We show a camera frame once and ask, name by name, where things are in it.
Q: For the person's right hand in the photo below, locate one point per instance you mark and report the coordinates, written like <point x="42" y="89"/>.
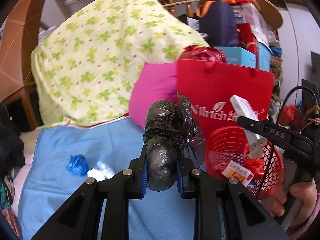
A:
<point x="304" y="191"/>

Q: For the clear plastic storage box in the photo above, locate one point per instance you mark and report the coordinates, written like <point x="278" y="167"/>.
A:
<point x="248" y="13"/>

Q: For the blue plastic bag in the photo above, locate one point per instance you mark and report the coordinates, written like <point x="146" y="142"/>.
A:
<point x="77" y="165"/>

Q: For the orange white medicine box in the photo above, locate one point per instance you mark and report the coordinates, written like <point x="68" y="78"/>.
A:
<point x="235" y="170"/>

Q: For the red bag on floor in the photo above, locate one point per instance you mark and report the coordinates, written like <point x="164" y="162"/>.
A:
<point x="287" y="115"/>

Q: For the blue plastic storage bin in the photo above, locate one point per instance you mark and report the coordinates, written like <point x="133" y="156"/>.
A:
<point x="264" y="56"/>

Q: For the dark red gift box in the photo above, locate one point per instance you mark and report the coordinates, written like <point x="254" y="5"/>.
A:
<point x="247" y="39"/>

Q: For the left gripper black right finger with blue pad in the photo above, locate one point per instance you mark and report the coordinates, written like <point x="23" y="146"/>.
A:
<point x="224" y="209"/>

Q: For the light blue cardboard box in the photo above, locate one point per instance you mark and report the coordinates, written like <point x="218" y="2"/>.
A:
<point x="239" y="56"/>

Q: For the woven straw hat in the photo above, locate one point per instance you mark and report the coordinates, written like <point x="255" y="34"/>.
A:
<point x="268" y="10"/>

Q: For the clover print quilt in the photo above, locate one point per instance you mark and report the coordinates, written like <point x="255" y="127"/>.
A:
<point x="86" y="68"/>

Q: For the magenta pillow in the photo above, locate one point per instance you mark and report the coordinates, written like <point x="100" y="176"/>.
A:
<point x="156" y="82"/>

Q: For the red Nilrich paper bag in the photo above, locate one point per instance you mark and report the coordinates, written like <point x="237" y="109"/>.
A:
<point x="210" y="85"/>

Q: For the navy tote bag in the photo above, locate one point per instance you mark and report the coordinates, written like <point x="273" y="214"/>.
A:
<point x="216" y="19"/>

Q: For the black plastic trash bag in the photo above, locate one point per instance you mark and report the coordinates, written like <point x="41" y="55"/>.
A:
<point x="170" y="129"/>

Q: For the light blue fleece blanket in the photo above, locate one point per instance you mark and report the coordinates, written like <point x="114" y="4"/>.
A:
<point x="159" y="215"/>

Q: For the black clothing pile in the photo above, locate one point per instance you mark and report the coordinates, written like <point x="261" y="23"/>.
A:
<point x="12" y="146"/>

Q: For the red plastic bag behind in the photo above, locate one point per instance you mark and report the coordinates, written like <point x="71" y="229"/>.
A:
<point x="196" y="52"/>

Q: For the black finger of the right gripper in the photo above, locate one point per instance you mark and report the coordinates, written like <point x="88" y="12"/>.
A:
<point x="283" y="137"/>

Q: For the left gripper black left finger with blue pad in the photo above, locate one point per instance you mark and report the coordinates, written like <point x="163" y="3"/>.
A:
<point x="99" y="208"/>

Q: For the pink bed sheet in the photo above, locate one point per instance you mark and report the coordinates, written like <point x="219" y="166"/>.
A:
<point x="19" y="182"/>

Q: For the white tissue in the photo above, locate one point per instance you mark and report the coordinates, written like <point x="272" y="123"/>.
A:
<point x="101" y="172"/>

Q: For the red plastic mesh basket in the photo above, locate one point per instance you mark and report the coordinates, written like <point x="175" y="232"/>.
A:
<point x="230" y="144"/>

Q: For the wooden cabinet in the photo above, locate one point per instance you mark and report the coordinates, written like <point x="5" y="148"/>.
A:
<point x="20" y="37"/>

